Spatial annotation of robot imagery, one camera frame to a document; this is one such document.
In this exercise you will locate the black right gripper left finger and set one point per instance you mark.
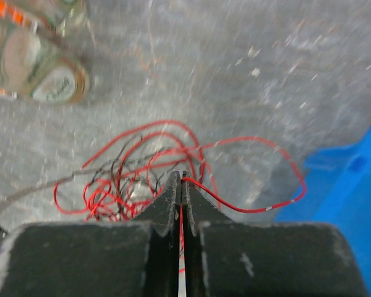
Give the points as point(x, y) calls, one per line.
point(139, 257)

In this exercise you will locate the blue plastic bin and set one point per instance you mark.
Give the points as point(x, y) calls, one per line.
point(339, 192)

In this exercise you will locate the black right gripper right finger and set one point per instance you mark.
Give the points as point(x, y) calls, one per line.
point(227, 258)

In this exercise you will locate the green glass bottle rear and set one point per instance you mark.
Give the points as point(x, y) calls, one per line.
point(69, 17)

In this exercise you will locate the orange snack box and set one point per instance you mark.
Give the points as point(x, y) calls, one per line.
point(6, 18)

